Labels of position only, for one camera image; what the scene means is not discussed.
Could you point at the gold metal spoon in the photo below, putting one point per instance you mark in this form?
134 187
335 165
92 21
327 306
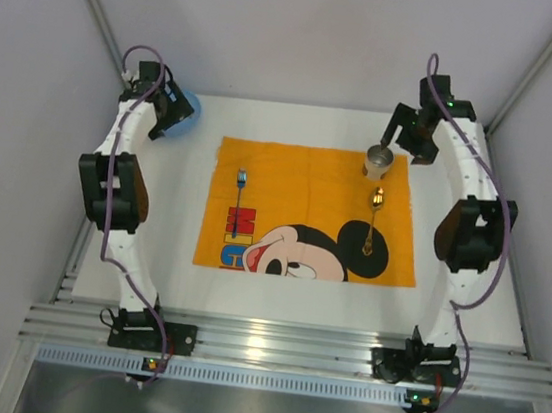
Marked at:
375 203

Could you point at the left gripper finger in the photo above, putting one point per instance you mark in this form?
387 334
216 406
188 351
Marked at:
178 107
156 132

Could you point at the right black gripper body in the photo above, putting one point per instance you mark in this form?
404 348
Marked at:
400 117

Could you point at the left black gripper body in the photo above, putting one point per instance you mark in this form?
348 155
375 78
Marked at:
174 114

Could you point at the cream metal cup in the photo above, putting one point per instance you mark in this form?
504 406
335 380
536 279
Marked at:
377 162

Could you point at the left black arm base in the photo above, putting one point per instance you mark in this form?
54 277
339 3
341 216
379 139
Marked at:
139 331

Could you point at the orange Mickey Mouse placemat cloth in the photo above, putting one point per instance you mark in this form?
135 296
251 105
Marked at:
305 213

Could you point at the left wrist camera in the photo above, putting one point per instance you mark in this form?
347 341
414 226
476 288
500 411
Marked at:
129 77

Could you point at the blue plastic plate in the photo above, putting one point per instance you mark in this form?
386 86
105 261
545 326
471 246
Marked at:
181 128

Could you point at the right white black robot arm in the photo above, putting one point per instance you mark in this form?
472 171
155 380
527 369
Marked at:
475 233

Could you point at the slotted white cable duct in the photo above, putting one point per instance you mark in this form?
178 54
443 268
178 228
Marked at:
238 377

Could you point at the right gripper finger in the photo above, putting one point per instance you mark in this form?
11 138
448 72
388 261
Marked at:
402 122
425 156

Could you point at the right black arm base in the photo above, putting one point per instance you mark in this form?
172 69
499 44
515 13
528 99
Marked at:
417 362

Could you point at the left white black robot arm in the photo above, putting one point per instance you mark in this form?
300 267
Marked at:
114 192

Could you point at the right vertical aluminium frame post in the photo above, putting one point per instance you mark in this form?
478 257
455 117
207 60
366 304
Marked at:
524 83

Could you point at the blue plastic fork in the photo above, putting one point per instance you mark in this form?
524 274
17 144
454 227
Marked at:
241 182

